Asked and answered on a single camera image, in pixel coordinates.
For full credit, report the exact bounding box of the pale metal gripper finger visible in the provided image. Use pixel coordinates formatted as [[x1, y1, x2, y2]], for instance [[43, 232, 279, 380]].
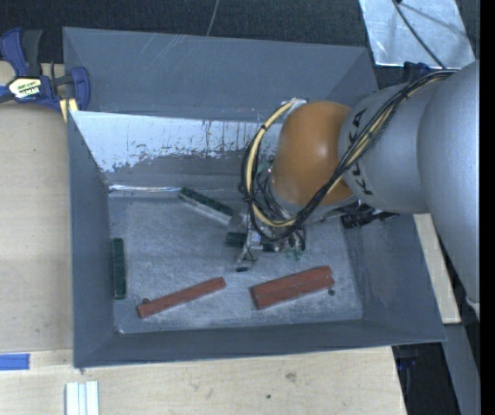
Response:
[[235, 230, 263, 273]]

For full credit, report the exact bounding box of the red-brown flat block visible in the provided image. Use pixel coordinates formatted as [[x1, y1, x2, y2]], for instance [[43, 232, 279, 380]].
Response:
[[248, 265, 336, 311], [136, 275, 228, 320]]

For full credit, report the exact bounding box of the grey metal bin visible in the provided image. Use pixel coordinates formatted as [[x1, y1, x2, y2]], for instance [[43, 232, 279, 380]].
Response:
[[61, 26, 448, 369]]

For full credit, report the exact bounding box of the pale wood board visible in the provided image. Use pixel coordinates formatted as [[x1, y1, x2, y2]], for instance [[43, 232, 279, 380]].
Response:
[[0, 61, 75, 355]]

